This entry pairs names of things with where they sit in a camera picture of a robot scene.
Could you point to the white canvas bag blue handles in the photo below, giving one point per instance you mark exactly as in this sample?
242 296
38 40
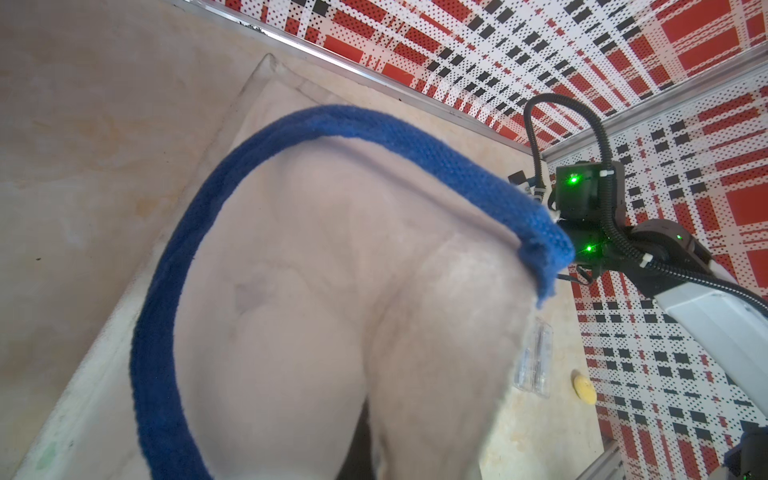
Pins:
344 296

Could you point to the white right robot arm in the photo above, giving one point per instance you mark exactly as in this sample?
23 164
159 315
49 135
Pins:
732 330

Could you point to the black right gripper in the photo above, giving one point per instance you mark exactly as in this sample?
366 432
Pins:
595 254

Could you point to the yellow round disc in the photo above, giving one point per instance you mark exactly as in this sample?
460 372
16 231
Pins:
584 388

